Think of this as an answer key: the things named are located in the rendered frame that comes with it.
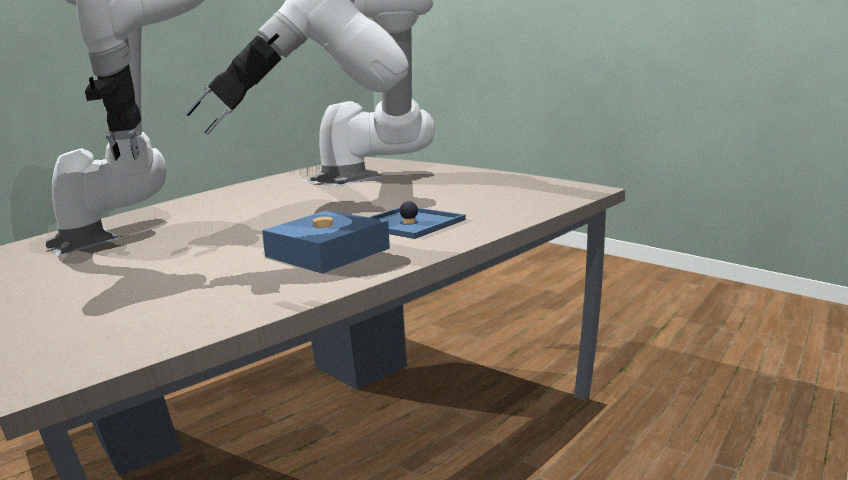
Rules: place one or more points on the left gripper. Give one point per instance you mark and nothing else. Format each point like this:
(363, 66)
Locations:
(250, 66)

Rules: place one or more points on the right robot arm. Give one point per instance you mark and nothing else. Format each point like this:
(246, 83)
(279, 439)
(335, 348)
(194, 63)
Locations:
(82, 187)

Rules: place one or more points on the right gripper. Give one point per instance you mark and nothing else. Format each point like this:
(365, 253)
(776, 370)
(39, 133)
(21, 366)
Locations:
(122, 112)

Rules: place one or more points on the blue square block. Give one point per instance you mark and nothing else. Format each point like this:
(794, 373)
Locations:
(319, 246)

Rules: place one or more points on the blue square tray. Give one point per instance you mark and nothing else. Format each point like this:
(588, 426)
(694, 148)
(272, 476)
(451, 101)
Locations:
(426, 221)

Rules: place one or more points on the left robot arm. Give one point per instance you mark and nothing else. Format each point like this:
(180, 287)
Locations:
(374, 60)

